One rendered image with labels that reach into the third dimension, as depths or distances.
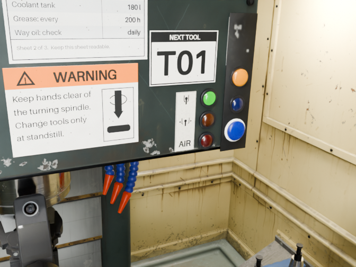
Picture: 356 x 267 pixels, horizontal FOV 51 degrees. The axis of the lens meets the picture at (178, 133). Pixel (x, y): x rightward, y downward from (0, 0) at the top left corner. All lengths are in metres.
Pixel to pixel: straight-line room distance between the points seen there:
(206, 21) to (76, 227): 0.93
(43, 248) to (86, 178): 0.63
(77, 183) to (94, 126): 0.74
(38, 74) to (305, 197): 1.27
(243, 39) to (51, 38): 0.26
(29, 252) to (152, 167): 1.19
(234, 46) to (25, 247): 0.42
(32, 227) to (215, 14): 0.40
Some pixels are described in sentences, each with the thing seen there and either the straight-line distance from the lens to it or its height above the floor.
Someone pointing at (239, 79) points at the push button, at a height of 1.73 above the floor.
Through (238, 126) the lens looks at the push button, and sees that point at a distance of 0.57.
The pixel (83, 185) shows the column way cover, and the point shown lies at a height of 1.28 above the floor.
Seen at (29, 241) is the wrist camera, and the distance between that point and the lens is 0.61.
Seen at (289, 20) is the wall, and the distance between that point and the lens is 1.55.
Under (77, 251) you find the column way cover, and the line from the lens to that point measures 1.36.
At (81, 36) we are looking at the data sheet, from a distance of 0.46.
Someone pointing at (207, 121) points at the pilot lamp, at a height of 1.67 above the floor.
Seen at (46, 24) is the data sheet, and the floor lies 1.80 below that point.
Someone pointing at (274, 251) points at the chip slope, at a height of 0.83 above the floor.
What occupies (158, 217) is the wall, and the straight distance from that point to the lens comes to 1.89.
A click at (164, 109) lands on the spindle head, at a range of 0.51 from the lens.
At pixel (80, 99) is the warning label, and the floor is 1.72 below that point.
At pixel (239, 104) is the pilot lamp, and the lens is 0.56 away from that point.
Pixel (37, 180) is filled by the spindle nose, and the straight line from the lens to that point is 0.64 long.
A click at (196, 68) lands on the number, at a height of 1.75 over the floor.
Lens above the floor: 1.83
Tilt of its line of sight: 19 degrees down
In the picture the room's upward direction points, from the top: 2 degrees clockwise
